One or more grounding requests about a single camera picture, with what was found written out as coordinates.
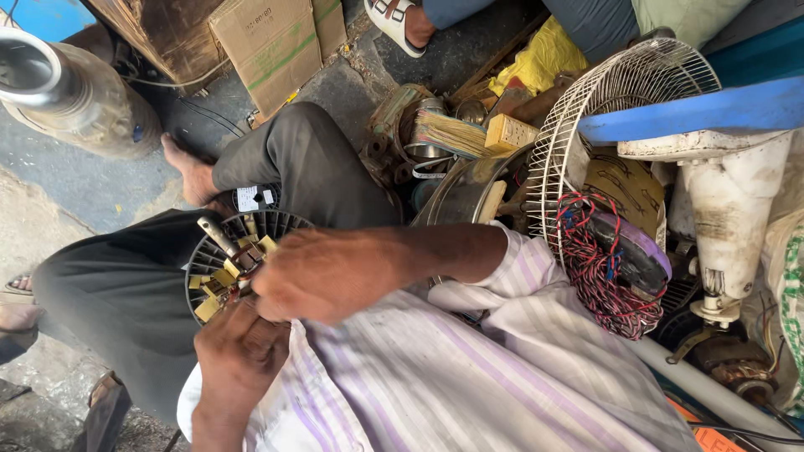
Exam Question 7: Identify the person's right hand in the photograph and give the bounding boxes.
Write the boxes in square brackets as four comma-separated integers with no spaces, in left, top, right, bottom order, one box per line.
[251,227,385,325]

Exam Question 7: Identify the person's left hand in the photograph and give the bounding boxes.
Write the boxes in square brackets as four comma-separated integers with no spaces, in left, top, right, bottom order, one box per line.
[193,299,294,404]

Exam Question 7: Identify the black ribbed round motor housing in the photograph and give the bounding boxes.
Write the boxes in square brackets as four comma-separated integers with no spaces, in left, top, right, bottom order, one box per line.
[184,209,315,327]

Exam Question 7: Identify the black motor part white label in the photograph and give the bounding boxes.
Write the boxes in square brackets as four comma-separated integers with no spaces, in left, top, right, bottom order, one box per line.
[231,183,281,213]

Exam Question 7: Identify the person's grey trousers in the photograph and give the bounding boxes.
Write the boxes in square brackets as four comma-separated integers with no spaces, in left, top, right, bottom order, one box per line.
[31,102,403,429]

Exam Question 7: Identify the person's bare foot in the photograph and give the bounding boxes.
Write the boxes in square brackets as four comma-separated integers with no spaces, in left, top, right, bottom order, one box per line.
[160,132,222,208]

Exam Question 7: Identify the brown sandal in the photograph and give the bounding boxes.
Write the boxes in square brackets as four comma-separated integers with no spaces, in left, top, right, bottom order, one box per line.
[70,370,133,452]

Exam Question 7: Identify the person's striped shirt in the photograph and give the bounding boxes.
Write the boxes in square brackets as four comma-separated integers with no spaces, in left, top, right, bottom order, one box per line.
[177,221,703,452]

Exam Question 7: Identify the small steel cup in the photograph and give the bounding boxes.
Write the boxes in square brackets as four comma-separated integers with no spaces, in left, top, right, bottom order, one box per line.
[404,97,451,159]

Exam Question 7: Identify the cardboard box green stripe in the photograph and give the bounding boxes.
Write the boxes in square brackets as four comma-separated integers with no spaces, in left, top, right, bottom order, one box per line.
[209,0,325,121]

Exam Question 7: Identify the straw brush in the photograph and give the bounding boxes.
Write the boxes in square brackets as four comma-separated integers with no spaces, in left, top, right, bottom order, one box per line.
[411,109,492,159]

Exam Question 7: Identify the clear plastic jug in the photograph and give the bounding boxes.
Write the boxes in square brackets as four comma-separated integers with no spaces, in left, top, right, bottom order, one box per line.
[3,41,163,159]

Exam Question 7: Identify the narrow cardboard box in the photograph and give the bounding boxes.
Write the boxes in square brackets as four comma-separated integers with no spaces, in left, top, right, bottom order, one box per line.
[311,0,349,62]

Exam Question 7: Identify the brown worn wooden box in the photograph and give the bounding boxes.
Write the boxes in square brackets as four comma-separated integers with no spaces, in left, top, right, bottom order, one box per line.
[87,0,228,96]

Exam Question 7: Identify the wooden block with holes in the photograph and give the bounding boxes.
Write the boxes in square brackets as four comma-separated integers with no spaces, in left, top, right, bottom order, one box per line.
[484,113,540,156]

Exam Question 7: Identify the white sandal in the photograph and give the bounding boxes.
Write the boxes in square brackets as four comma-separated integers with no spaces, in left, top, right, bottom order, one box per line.
[363,0,428,59]

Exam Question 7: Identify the shiny metal pipe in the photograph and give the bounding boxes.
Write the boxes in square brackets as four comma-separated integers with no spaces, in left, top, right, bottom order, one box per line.
[0,26,82,109]

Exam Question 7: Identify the yellow plastic bag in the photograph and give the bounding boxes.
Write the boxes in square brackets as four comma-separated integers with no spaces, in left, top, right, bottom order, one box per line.
[488,15,591,98]

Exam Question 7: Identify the black tool purple trim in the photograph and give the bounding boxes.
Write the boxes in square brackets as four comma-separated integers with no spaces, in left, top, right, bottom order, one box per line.
[587,210,673,297]

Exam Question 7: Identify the brown round disc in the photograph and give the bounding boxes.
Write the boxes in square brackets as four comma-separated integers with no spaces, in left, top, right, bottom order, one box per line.
[583,147,667,241]

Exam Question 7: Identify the white plastic pipe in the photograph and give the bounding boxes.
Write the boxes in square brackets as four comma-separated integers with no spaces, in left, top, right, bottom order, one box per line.
[626,338,804,443]

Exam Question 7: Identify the orange box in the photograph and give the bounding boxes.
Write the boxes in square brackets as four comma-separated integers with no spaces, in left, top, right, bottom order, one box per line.
[665,395,751,452]

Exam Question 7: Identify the blue plastic chair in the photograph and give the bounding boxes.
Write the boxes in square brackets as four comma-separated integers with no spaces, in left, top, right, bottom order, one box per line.
[577,18,804,146]

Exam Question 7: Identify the dirty white fan body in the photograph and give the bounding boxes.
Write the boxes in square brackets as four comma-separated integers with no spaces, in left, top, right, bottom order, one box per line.
[617,128,796,329]

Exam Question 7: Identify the copper wound motor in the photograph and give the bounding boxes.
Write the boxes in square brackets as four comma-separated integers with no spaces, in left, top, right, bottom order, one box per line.
[667,325,781,406]

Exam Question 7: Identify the green white woven sack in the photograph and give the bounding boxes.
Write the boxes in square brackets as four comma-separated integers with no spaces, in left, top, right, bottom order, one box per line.
[740,206,804,418]

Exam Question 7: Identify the black thin cable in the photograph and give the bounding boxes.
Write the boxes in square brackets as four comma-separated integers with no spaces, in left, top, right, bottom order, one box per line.
[178,95,247,139]

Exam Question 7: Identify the large steel ring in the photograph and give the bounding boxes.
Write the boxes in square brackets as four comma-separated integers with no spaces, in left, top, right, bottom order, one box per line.
[411,147,535,228]

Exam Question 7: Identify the white cable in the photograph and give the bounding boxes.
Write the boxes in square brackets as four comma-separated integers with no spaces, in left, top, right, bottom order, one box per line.
[121,55,233,89]

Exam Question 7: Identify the bundle of red black wires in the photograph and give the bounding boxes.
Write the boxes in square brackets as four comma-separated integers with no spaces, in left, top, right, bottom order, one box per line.
[555,191,668,342]

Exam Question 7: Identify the white wire fan guard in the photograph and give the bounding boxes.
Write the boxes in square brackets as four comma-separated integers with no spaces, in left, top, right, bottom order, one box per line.
[526,37,723,265]

